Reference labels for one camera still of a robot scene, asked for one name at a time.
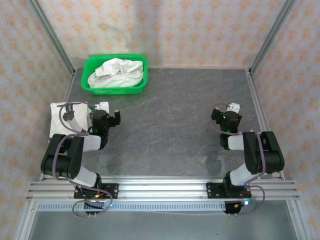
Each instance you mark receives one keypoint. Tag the teal t-shirt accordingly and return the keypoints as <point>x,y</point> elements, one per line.
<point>91,108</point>

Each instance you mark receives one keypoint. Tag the plain white t-shirt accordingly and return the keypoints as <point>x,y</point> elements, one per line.
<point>117,73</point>

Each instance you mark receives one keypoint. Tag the green plastic basket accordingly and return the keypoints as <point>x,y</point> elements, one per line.
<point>87,82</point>

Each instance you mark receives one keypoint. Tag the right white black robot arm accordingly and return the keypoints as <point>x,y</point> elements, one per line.
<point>265,155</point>

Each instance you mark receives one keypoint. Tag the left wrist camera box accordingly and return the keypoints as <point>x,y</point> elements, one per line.
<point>104,107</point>

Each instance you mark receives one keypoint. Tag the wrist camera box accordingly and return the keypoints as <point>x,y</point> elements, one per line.
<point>104,107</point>
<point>235,107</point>

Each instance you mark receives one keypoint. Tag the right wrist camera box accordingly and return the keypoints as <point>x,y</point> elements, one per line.
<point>235,107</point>

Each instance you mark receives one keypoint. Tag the aluminium table side rail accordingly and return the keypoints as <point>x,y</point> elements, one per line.
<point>69,85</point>
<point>255,100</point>

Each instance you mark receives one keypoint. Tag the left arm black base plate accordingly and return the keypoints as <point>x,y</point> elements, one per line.
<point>112,191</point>

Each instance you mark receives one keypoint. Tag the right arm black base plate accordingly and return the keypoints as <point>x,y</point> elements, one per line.
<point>212,191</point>

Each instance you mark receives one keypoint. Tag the aluminium mounting rail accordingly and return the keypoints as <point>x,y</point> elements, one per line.
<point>162,187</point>

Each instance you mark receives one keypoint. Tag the aluminium frame post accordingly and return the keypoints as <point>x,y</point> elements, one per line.
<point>272,35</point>
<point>52,35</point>

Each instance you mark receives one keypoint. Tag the aluminium frame leg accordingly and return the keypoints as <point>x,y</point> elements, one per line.
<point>297,222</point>
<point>23,222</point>

